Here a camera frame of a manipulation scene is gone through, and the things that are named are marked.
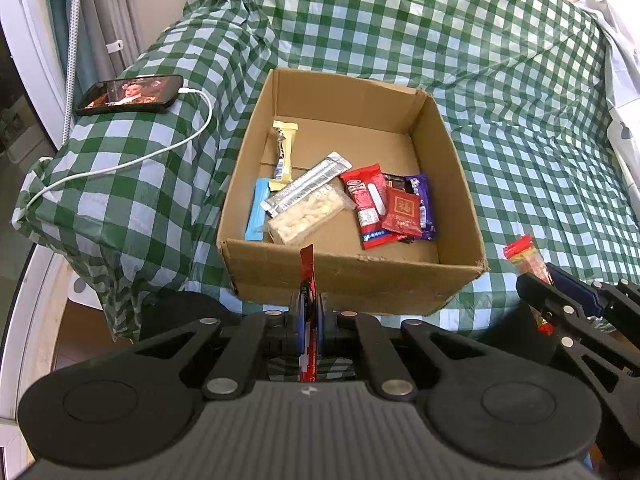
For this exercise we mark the silver snack stick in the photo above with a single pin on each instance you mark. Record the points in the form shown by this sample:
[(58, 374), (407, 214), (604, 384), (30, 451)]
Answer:
[(307, 185)]

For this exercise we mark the small red yellow snack packet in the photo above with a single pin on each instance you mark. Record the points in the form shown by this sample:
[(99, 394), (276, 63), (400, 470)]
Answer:
[(522, 255)]

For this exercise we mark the black square snack packet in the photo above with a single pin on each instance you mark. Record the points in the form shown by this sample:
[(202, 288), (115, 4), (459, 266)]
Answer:
[(395, 181)]

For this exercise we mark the red square snack packet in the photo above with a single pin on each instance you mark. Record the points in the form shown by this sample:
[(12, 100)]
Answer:
[(402, 212)]

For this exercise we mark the clear pack of white candies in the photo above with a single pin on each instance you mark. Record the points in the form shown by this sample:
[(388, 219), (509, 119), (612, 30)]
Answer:
[(305, 217)]

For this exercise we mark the teal curtain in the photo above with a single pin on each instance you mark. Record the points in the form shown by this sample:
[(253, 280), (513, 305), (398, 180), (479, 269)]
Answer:
[(55, 20)]

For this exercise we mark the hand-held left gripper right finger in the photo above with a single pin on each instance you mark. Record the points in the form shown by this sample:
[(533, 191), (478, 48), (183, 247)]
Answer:
[(320, 325)]

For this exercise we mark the white door frame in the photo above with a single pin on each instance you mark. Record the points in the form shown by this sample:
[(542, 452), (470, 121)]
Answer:
[(30, 35)]

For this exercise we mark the grey curtain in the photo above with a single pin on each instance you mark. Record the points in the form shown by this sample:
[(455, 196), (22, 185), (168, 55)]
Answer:
[(110, 0)]

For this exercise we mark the green white checkered cloth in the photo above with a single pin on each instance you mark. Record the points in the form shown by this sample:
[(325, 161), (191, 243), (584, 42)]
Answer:
[(400, 20)]

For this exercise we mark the yellow snack bar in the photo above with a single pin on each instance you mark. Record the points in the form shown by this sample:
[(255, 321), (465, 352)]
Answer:
[(284, 152)]

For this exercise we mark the purple snack packet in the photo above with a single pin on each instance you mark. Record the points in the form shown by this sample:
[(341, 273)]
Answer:
[(424, 195)]

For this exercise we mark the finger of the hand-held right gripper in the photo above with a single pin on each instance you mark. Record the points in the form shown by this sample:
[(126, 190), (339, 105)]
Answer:
[(540, 292), (575, 285)]

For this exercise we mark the white dotted bag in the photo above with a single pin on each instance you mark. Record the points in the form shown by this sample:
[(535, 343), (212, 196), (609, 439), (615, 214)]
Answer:
[(82, 290)]

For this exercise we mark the white plastic clip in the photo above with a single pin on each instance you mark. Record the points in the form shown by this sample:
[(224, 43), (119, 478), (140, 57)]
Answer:
[(115, 46)]

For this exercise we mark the light blue snack bar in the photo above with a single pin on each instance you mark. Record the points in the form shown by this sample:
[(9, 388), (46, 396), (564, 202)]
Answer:
[(257, 210)]

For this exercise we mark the black smartphone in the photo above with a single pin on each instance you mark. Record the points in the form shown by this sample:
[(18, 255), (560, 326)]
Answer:
[(130, 94)]

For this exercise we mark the narrow red snack stick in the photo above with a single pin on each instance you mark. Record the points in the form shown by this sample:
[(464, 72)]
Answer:
[(307, 270)]

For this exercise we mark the wide red white snack packet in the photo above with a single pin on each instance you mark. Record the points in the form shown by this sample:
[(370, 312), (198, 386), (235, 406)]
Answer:
[(367, 210)]

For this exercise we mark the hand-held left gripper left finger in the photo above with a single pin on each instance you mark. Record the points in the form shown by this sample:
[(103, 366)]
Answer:
[(298, 310)]

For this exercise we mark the cardboard box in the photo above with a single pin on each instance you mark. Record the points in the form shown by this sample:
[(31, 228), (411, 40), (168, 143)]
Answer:
[(350, 280)]

